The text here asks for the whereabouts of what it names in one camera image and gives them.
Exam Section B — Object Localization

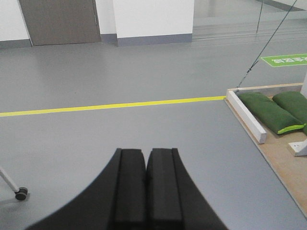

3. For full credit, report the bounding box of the plywood base platform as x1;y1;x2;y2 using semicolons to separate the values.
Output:
224;82;307;216

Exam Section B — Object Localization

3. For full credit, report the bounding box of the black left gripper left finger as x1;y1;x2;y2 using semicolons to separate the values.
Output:
29;149;146;230

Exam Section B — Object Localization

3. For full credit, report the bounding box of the white door frame post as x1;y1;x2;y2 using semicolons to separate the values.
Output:
300;74;307;98

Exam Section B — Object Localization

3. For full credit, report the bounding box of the brown room door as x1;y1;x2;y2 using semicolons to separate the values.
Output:
19;0;101;46

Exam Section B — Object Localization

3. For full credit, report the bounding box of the white far triangular brace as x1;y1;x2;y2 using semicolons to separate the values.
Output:
288;139;307;157

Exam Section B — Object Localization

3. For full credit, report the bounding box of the green sandbag left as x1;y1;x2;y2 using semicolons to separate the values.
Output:
238;92;305;135

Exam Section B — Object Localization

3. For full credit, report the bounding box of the green sandbag right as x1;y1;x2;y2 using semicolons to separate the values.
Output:
272;91;307;135

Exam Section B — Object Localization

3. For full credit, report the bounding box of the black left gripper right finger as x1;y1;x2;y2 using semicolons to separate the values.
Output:
146;148;226;230

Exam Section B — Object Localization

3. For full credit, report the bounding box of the dark tether rope far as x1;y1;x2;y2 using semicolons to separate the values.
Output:
236;0;298;90

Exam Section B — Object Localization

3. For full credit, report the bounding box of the green sandbag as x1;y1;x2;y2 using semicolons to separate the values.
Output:
238;92;305;135
272;91;307;135

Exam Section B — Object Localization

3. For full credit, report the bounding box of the white far border batten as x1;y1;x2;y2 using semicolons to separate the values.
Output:
225;83;303;144

